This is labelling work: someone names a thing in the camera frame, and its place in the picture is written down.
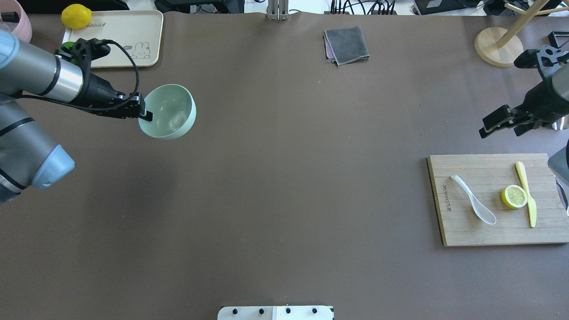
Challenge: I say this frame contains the black cables at table edge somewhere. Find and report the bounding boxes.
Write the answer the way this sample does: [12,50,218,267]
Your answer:
[329,0,398,16]

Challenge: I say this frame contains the pink bowl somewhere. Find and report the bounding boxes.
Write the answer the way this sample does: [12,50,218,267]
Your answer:
[0,0,32,43]

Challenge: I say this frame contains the light green bowl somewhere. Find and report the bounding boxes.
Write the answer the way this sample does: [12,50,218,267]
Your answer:
[138,84,196,140]

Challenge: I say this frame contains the wooden cutting board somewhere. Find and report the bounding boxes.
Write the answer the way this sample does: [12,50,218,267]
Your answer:
[427,153,569,247]

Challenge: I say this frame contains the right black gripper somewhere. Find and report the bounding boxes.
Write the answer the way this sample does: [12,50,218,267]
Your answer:
[478,80,569,139]

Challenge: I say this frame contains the yellow plastic knife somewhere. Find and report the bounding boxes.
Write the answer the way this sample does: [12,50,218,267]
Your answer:
[515,161,537,228]

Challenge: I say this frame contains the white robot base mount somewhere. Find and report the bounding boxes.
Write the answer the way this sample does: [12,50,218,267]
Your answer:
[217,304,335,320]

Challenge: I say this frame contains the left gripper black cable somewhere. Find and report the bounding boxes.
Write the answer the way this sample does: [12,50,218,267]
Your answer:
[96,39,141,96]

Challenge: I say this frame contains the half lemon slice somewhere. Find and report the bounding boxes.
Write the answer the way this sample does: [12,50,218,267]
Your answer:
[501,184,528,209]

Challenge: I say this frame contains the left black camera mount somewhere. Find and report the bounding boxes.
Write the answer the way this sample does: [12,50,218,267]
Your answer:
[55,38,111,72]

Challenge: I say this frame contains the white plastic spoon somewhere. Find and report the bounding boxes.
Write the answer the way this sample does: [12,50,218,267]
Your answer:
[449,175,497,225]

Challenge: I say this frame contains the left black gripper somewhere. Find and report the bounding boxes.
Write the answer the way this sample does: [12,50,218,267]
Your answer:
[80,74,154,122]

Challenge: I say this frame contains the grey folded cloth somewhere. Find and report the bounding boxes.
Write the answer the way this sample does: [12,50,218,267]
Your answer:
[324,26,370,66]

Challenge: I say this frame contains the wooden stand with round base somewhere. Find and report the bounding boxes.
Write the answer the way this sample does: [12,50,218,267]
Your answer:
[474,0,569,68]

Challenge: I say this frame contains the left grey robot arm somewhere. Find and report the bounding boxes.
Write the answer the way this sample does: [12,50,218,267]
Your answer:
[0,31,153,203]

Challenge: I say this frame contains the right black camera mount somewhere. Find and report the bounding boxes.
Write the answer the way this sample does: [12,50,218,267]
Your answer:
[514,45,569,80]

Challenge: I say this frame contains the yellow lemon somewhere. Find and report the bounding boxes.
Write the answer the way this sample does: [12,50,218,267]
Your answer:
[60,4,93,30]

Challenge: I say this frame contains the green lime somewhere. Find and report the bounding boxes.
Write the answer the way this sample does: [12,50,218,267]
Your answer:
[60,42,75,51]

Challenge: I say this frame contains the cream tray with bunny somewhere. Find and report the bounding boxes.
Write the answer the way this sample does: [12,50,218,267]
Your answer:
[62,10,164,67]

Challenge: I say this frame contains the pink purple cloth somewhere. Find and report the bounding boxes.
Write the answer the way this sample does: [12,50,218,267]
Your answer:
[323,36,336,64]

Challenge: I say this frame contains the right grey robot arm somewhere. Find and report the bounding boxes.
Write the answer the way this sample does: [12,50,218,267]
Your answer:
[478,63,568,138]

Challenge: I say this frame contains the metal camera post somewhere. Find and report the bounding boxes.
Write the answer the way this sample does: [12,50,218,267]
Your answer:
[267,0,289,21]

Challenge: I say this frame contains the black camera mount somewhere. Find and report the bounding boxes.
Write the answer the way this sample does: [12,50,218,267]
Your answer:
[514,45,569,80]
[55,38,111,72]

